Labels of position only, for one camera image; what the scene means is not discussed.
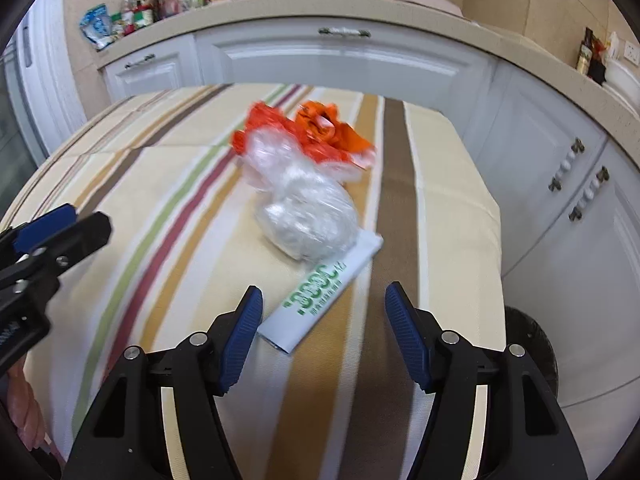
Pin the white kitchen cabinets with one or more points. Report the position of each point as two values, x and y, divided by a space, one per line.
350 67

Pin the white sachet green print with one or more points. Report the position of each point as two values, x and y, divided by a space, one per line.
320 295

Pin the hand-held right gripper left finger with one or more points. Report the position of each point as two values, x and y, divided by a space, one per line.
242 342

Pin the clear plastic bag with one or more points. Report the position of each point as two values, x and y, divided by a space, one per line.
305 210

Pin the striped tablecloth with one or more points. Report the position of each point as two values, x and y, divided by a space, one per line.
175 200

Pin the dark sauce bottle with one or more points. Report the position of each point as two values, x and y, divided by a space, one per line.
584 55

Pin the white packet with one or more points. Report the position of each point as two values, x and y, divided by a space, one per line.
612 45

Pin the blue snack packet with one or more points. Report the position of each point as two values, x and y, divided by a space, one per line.
97 25

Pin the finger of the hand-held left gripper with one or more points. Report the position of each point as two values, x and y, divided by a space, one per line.
80 240
45 227

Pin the large orange plastic bag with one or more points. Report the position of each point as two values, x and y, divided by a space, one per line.
330 135

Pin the white door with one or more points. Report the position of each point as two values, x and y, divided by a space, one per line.
45 95

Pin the dark red box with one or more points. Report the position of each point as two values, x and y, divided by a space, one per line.
598 67

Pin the row of condiment bottles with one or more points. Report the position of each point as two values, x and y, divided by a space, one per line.
165 0

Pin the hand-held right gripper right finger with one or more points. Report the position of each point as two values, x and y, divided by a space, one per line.
407 342

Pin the beige kitchen countertop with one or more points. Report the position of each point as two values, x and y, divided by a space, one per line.
300 12

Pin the white wall socket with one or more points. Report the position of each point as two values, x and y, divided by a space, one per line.
631 52

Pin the person's left hand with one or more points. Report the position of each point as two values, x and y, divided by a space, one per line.
25 405

